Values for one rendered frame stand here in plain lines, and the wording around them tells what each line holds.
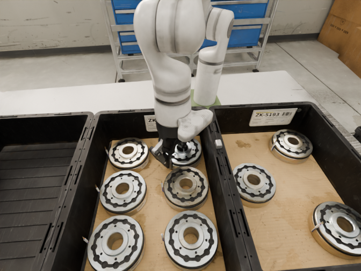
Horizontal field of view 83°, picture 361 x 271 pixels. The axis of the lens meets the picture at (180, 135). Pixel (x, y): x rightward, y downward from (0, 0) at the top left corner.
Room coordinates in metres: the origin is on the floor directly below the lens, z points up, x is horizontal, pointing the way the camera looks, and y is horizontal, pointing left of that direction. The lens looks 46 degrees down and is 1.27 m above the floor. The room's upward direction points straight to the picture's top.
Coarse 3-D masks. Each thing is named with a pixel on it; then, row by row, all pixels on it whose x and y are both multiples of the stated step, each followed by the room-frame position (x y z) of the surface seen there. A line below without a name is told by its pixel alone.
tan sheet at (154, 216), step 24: (144, 168) 0.31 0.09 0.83; (168, 168) 0.31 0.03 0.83; (96, 216) 0.18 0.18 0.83; (144, 216) 0.18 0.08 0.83; (168, 216) 0.18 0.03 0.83; (120, 240) 0.13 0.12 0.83; (192, 240) 0.13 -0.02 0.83; (144, 264) 0.09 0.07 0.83; (168, 264) 0.09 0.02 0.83; (216, 264) 0.09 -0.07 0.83
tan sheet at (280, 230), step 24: (240, 144) 0.39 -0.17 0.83; (264, 144) 0.39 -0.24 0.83; (288, 168) 0.31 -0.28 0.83; (312, 168) 0.31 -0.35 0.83; (288, 192) 0.24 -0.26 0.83; (312, 192) 0.24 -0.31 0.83; (336, 192) 0.24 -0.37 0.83; (264, 216) 0.18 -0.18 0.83; (288, 216) 0.18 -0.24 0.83; (264, 240) 0.13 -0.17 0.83; (288, 240) 0.13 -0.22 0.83; (312, 240) 0.13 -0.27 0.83; (264, 264) 0.09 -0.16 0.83; (288, 264) 0.09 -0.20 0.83; (312, 264) 0.09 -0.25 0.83; (336, 264) 0.09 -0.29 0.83
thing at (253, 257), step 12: (216, 108) 0.43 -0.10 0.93; (228, 108) 0.43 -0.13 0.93; (240, 108) 0.44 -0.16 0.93; (252, 108) 0.44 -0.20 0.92; (312, 108) 0.44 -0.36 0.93; (216, 120) 0.38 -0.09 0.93; (324, 120) 0.38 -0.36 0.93; (216, 132) 0.34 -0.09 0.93; (336, 132) 0.34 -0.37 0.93; (348, 144) 0.30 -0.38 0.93; (360, 156) 0.27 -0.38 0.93; (228, 180) 0.21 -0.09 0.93; (240, 204) 0.16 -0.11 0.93; (240, 216) 0.14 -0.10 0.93; (240, 228) 0.12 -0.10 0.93; (252, 240) 0.10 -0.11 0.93; (252, 252) 0.09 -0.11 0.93; (252, 264) 0.07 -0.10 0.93; (348, 264) 0.07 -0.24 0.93; (360, 264) 0.07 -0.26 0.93
